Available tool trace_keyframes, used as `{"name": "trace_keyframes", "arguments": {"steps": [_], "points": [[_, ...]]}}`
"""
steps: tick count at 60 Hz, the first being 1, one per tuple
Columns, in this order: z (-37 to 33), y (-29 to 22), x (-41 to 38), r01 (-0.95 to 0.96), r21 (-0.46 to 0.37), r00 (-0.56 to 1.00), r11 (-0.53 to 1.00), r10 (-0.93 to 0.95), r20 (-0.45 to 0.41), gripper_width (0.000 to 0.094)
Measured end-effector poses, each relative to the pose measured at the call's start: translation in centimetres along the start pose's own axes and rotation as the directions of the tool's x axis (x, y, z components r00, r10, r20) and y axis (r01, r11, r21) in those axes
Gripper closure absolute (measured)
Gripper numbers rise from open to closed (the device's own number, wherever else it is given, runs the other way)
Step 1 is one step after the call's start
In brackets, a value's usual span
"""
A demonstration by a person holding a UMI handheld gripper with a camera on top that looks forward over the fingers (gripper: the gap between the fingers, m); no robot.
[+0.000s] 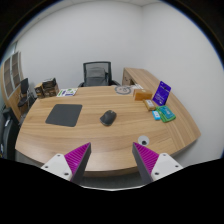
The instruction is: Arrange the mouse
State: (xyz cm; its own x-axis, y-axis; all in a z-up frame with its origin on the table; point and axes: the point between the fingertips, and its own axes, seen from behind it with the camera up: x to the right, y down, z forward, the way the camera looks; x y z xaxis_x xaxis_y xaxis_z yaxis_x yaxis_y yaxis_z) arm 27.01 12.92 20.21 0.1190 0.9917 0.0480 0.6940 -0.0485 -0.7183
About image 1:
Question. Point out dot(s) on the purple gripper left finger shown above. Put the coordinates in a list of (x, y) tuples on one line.
[(70, 166)]

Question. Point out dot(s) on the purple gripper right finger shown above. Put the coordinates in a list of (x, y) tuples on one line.
[(153, 166)]

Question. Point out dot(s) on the dark grey mouse pad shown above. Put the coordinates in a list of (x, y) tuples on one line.
[(64, 115)]

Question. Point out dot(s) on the black computer mouse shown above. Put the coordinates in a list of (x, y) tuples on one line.
[(108, 118)]

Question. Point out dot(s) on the small blue white box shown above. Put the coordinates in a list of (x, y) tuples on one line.
[(156, 115)]

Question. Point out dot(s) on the green booklet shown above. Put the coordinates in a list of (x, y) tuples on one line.
[(165, 113)]

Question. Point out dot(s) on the wooden office desk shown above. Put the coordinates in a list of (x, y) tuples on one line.
[(111, 146)]

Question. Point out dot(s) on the small tan box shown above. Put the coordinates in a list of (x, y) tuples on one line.
[(150, 106)]

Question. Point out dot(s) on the purple standing card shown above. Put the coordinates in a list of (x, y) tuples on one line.
[(162, 93)]

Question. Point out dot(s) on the brown cardboard box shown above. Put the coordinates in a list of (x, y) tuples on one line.
[(141, 94)]

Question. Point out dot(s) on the white green leaflet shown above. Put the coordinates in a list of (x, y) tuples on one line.
[(67, 92)]

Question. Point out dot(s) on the round coaster disc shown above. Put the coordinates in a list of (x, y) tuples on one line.
[(123, 90)]

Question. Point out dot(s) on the dark boxes stack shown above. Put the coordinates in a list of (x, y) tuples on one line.
[(47, 88)]

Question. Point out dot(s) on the black side chair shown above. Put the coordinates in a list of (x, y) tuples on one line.
[(26, 97)]

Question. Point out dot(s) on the black mesh office chair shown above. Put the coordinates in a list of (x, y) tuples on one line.
[(98, 73)]

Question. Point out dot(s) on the wooden bookshelf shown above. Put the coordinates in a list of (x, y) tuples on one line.
[(11, 76)]

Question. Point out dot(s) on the white cable grommet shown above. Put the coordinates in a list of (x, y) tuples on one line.
[(143, 140)]

